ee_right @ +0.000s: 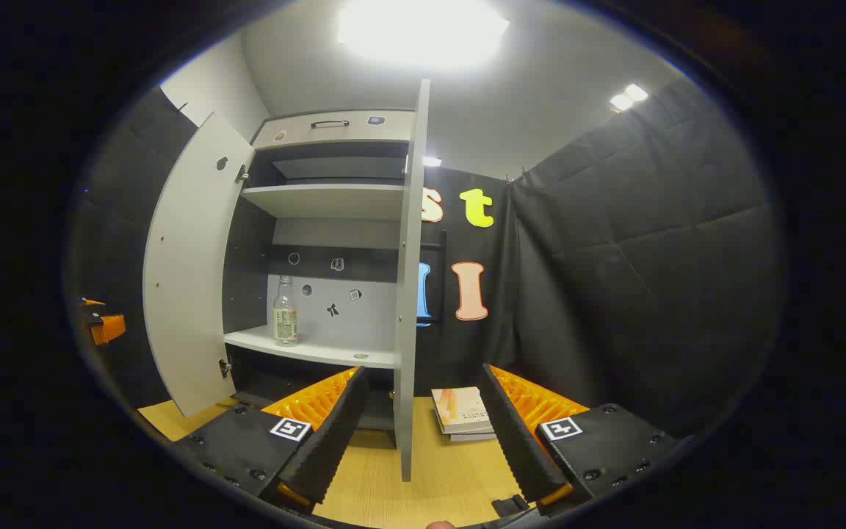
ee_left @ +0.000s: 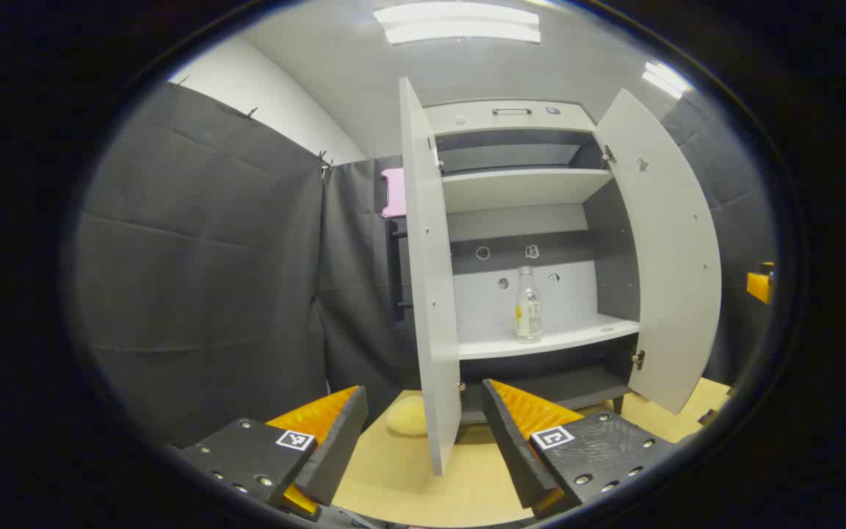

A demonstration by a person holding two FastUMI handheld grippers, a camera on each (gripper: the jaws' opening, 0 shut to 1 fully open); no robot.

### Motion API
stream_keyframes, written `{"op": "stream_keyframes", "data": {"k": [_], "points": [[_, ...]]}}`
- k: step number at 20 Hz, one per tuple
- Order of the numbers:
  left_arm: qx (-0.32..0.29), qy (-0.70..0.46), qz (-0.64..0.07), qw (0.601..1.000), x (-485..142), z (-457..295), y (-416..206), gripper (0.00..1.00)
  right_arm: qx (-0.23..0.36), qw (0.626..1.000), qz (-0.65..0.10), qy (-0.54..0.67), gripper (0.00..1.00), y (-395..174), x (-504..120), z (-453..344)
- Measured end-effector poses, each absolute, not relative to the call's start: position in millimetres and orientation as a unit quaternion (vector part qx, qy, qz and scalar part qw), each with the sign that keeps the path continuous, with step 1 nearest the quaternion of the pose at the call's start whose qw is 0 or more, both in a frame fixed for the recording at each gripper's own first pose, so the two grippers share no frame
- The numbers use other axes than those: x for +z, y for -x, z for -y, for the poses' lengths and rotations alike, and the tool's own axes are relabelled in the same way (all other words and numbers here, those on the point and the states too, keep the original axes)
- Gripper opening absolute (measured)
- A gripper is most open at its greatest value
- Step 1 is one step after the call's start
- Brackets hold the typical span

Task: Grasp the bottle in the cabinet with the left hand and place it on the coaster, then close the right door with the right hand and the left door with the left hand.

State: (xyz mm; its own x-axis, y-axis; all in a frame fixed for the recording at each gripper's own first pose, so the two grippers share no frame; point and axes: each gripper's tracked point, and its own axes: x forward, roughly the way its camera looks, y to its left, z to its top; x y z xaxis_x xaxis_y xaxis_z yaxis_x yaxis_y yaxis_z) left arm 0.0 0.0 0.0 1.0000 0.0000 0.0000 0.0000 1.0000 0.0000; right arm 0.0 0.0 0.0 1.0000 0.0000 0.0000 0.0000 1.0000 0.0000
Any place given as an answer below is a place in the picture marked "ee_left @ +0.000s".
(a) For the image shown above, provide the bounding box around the white and grey cabinet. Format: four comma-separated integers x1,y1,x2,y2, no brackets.
423,100,644,427

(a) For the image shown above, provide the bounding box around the white cabinet door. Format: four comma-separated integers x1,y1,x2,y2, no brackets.
593,89,723,415
388,76,462,477

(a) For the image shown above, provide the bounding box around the black backdrop cloth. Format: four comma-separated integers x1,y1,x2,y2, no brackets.
70,81,776,449

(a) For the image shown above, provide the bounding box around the clear glass bottle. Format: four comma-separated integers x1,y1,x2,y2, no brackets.
515,266,543,344

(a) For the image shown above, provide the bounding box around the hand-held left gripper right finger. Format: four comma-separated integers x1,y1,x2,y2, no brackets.
482,378,681,519

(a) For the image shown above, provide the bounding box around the white cabinet shelf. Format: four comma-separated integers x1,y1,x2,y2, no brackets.
441,168,613,214
458,314,640,361

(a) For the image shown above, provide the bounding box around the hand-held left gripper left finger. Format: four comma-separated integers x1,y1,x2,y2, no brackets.
173,386,369,522

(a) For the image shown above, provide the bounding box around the ceiling light panel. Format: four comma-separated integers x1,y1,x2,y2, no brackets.
642,61,692,100
373,1,541,45

